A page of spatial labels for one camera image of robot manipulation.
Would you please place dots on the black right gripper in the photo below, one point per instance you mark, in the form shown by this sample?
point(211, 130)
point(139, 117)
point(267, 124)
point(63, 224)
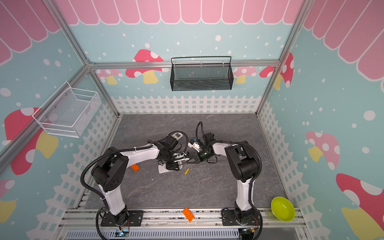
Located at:
point(196, 155)

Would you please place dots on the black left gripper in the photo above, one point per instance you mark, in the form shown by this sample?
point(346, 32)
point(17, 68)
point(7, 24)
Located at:
point(173, 166)

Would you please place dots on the large white remote control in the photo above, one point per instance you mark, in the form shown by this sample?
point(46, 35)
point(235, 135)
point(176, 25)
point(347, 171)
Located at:
point(162, 169)

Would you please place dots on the small white remote control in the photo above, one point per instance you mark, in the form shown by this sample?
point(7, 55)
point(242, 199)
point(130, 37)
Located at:
point(177, 135)

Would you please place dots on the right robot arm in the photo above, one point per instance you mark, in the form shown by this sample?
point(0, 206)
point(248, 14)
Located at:
point(245, 164)

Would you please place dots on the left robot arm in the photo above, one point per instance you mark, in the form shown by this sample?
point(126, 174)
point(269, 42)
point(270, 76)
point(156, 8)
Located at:
point(104, 175)

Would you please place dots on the orange toy brick on table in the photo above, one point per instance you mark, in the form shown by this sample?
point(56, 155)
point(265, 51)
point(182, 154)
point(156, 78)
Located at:
point(135, 167)

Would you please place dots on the green plastic bowl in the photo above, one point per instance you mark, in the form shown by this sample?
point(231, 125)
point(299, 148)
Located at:
point(283, 209)

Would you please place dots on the orange toy brick on rail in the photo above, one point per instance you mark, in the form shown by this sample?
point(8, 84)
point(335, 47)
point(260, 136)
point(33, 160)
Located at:
point(188, 214)

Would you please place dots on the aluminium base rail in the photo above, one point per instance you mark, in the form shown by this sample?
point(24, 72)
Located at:
point(171, 224)

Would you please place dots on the black wire mesh basket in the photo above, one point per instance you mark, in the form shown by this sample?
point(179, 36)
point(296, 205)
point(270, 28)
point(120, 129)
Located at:
point(212, 73)

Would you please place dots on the white wire mesh basket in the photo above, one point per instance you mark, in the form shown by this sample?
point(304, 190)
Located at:
point(68, 112)

